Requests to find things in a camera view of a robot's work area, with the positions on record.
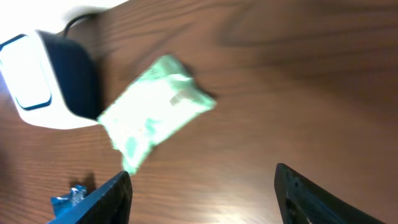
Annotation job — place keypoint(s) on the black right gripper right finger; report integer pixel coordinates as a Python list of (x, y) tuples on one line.
[(302, 201)]

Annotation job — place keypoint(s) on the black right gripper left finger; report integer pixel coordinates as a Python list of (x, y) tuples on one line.
[(109, 204)]

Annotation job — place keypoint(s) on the blue snack bar wrapper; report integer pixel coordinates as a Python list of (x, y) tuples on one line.
[(62, 204)]

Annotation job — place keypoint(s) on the teal packet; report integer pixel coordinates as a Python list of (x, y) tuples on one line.
[(158, 103)]

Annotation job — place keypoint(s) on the white barcode scanner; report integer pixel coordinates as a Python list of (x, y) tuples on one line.
[(52, 80)]

